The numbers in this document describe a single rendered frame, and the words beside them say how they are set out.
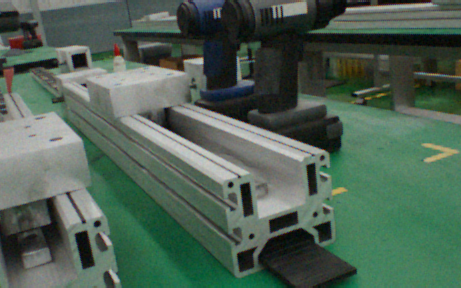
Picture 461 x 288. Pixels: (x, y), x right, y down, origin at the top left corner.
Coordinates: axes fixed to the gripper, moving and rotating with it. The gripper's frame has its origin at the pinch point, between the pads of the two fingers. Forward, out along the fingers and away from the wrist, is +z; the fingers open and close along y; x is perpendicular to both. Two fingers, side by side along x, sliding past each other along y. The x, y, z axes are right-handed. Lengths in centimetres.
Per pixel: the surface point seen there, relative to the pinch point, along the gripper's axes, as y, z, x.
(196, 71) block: 38, -2, -34
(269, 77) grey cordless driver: 31, -6, -76
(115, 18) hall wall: 306, 7, 1077
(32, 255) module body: -1, 0, -94
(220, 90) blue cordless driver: 34, -1, -53
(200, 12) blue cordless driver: 32, -14, -53
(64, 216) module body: 2, -3, -96
